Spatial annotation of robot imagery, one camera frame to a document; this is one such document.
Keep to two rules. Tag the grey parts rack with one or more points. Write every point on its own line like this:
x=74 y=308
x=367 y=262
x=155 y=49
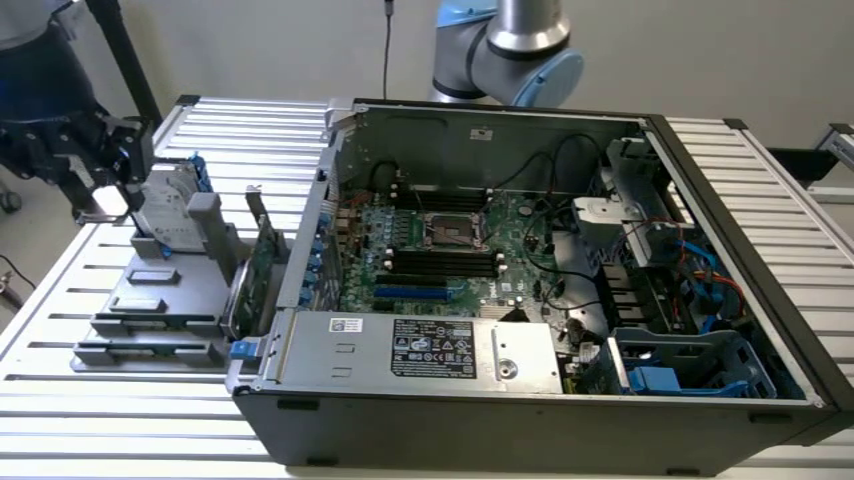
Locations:
x=167 y=292

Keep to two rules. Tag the black table end cap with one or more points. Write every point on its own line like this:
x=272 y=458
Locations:
x=188 y=100
x=737 y=125

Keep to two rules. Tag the blue plastic drive caddy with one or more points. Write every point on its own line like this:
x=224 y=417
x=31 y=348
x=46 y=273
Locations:
x=694 y=360

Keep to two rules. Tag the green motherboard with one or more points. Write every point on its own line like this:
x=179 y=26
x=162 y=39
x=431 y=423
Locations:
x=514 y=250

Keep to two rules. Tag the black open PC case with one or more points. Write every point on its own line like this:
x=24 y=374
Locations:
x=534 y=430

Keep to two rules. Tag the blue case latch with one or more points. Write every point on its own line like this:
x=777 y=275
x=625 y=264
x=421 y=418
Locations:
x=243 y=349

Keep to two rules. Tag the silver hard disk, blue carrier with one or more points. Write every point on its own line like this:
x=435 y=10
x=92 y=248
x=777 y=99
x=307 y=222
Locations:
x=167 y=200

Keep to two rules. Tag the blue expansion slot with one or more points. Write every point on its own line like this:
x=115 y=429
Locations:
x=410 y=293

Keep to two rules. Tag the CPU socket with metal frame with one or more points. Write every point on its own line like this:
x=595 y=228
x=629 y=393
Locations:
x=449 y=231

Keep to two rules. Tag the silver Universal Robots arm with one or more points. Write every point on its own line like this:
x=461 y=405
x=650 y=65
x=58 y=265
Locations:
x=527 y=30

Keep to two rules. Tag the short black expansion slot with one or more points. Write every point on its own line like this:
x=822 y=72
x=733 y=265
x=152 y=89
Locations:
x=383 y=305

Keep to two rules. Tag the black mounting plate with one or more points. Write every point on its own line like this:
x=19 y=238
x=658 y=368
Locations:
x=797 y=165

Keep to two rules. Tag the black stand pole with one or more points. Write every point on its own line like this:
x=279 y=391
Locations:
x=127 y=55

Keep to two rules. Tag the long black expansion slot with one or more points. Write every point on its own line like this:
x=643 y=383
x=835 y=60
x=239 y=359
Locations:
x=410 y=281

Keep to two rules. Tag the silver aluminium profile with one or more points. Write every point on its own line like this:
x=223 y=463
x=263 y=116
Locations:
x=837 y=150

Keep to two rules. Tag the small square CPU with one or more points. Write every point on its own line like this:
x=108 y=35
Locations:
x=155 y=275

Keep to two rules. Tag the silver metal disk bay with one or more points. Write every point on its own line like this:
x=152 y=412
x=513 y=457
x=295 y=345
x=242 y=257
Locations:
x=614 y=220

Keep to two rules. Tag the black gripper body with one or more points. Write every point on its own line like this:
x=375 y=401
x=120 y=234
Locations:
x=54 y=150

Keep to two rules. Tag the silver power supply unit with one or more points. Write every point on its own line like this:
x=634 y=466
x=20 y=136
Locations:
x=374 y=357

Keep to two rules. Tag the green graphics card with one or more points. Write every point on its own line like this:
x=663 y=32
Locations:
x=256 y=270

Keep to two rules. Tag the black RAM slot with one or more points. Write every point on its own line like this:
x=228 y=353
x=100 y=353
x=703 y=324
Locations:
x=450 y=201
x=450 y=196
x=450 y=191
x=446 y=264
x=446 y=270
x=446 y=252
x=450 y=206
x=446 y=258

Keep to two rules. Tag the black caster wheel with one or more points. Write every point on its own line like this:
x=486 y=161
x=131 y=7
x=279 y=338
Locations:
x=10 y=201

